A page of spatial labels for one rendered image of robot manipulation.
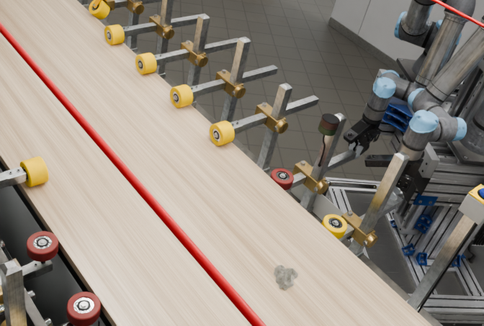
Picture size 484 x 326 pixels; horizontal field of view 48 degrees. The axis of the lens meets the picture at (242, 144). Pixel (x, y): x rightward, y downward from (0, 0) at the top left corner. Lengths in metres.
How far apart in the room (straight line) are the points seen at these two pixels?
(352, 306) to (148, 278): 0.56
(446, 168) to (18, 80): 1.61
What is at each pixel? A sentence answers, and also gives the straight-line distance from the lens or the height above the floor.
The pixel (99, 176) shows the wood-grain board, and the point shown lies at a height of 0.90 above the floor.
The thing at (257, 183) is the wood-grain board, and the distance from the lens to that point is 1.81.
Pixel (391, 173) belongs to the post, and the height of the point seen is 1.10.
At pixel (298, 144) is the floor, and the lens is 3.58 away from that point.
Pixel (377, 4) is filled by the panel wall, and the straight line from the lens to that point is 4.96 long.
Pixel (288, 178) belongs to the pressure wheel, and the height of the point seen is 0.90.
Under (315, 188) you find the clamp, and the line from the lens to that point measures 1.94.
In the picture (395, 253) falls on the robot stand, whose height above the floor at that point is 0.21.
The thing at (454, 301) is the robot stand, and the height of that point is 0.23.
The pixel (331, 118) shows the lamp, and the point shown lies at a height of 1.15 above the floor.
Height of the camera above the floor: 2.08
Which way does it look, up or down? 37 degrees down
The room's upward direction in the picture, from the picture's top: 14 degrees clockwise
